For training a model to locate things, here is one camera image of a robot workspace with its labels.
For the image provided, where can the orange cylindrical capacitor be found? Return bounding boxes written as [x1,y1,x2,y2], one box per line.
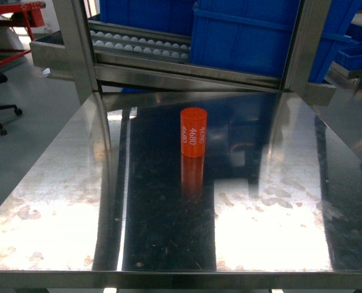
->
[180,107,208,158]

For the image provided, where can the blue bins on right shelf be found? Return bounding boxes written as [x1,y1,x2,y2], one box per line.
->
[331,16,362,79]

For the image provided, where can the blue plastic bin behind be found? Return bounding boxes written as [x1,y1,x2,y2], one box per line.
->
[100,0,195,36]

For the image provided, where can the red metal frame table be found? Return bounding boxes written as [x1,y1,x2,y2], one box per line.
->
[0,1,46,66]

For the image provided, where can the large blue plastic bin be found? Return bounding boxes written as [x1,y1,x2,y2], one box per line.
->
[190,1,361,83]

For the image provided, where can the stainless steel flow rack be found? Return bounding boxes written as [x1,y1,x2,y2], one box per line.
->
[30,1,336,106]

